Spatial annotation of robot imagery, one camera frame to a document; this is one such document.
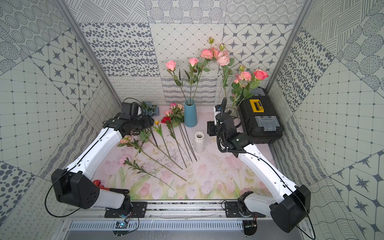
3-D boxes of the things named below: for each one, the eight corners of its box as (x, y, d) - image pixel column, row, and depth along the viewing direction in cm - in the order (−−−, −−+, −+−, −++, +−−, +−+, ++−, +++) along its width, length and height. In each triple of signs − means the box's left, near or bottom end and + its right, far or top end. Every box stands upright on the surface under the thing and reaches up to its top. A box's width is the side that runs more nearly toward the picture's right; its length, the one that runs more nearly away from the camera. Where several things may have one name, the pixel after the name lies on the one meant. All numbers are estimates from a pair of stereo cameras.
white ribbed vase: (194, 153, 96) (194, 139, 82) (194, 146, 100) (194, 131, 86) (203, 153, 96) (204, 139, 82) (203, 146, 100) (204, 131, 86)
